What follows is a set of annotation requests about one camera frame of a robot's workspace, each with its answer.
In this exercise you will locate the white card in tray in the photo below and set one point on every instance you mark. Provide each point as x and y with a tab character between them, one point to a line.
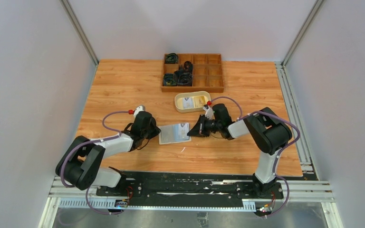
188	103

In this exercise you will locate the rolled black belt top left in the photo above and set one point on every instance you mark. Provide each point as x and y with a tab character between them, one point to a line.
171	58

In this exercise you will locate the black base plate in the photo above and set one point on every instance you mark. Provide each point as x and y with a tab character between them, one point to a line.
190	190

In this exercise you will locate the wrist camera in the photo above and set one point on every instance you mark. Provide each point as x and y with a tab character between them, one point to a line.
138	110
208	111

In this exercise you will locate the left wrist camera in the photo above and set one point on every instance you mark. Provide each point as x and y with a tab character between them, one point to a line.
138	110

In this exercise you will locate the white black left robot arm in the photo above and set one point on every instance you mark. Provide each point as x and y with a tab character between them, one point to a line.
80	166

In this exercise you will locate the wooden compartment box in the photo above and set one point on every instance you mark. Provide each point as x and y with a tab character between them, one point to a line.
207	73

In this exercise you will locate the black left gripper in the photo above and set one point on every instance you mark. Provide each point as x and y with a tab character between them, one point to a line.
155	131

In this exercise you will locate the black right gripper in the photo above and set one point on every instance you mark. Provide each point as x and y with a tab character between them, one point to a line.
199	129

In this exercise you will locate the rolled black belt middle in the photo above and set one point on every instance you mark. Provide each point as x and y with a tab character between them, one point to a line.
188	67

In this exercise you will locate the beige oval tray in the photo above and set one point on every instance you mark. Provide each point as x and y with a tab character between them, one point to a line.
178	101

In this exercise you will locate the pale credit card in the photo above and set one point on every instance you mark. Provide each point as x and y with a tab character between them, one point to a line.
182	131

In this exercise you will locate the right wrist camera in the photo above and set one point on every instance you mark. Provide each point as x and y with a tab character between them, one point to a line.
208	111

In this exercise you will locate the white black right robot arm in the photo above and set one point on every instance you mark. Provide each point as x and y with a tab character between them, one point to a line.
270	133

